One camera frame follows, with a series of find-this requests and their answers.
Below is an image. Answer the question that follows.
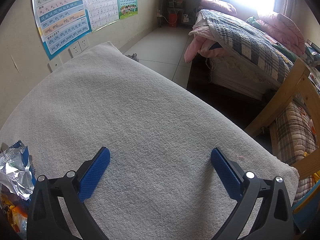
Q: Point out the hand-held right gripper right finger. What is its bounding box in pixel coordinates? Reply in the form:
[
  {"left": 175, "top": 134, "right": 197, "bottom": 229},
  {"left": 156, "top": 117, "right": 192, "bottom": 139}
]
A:
[{"left": 210, "top": 147, "right": 293, "bottom": 240}]

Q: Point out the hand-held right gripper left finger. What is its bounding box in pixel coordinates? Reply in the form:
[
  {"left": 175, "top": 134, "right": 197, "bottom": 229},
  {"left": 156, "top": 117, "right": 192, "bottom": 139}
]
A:
[{"left": 26, "top": 146, "right": 111, "bottom": 240}]

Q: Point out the blue silver snack wrapper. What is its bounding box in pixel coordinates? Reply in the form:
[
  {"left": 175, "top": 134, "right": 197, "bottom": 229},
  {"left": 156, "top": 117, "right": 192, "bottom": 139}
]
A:
[{"left": 0, "top": 140, "right": 37, "bottom": 202}]

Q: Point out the grey table cloth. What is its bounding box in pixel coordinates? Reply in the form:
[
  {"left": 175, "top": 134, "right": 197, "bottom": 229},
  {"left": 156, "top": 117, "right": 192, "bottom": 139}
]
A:
[{"left": 0, "top": 41, "right": 300, "bottom": 240}]

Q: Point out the brown plaid mattress pad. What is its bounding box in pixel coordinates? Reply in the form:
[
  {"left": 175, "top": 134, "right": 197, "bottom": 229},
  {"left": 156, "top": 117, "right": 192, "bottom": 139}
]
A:
[{"left": 274, "top": 100, "right": 320, "bottom": 203}]

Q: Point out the orange snack packet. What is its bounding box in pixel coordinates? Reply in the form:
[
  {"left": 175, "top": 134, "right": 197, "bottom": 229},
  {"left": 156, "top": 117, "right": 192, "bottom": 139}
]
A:
[{"left": 0, "top": 195, "right": 28, "bottom": 235}]

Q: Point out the blue plastic board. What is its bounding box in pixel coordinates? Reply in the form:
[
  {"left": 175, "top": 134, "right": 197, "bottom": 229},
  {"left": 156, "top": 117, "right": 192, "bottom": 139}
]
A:
[{"left": 292, "top": 177, "right": 320, "bottom": 220}]

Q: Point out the bed with white skirt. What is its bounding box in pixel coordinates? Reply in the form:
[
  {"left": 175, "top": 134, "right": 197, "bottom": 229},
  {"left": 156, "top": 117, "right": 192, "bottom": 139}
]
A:
[{"left": 185, "top": 0, "right": 320, "bottom": 100}]

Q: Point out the wooden chair with cushion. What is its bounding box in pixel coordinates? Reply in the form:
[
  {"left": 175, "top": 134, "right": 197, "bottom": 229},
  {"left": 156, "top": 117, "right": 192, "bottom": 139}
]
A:
[{"left": 244, "top": 57, "right": 320, "bottom": 180}]

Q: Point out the pink bed sheet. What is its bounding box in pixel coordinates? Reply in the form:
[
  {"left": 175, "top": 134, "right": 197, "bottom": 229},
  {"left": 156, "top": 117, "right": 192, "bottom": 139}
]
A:
[{"left": 184, "top": 26, "right": 225, "bottom": 63}]

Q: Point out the plaid quilt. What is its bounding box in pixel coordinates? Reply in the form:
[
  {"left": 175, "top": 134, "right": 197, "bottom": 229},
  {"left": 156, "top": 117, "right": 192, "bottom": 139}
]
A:
[{"left": 200, "top": 9, "right": 304, "bottom": 83}]

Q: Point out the green cloth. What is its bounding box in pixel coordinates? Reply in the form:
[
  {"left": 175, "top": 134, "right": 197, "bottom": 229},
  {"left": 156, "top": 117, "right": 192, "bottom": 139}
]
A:
[{"left": 246, "top": 16, "right": 260, "bottom": 28}]

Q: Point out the pink folded blanket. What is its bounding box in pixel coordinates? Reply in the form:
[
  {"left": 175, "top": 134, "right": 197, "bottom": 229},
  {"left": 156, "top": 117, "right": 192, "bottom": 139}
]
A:
[{"left": 257, "top": 11, "right": 305, "bottom": 54}]

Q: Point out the red box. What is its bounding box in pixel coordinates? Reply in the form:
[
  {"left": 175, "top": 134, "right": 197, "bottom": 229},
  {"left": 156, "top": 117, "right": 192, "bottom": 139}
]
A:
[{"left": 168, "top": 11, "right": 179, "bottom": 28}]

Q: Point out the pink pillow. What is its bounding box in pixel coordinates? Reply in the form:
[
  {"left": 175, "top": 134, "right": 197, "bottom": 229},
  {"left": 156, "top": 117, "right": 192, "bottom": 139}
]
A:
[{"left": 200, "top": 0, "right": 237, "bottom": 15}]

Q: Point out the white round hole wall plate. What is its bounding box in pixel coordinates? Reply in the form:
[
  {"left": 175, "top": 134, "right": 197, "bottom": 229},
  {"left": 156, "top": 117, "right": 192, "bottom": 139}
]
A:
[{"left": 48, "top": 56, "right": 62, "bottom": 73}]

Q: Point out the blue letter wall poster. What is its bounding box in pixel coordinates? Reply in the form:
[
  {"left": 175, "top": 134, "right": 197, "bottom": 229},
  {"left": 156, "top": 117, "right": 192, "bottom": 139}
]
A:
[{"left": 31, "top": 0, "right": 93, "bottom": 61}]

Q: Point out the white chart wall poster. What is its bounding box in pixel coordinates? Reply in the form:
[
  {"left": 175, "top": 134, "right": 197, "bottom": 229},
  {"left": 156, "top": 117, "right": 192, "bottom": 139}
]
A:
[{"left": 84, "top": 0, "right": 120, "bottom": 32}]

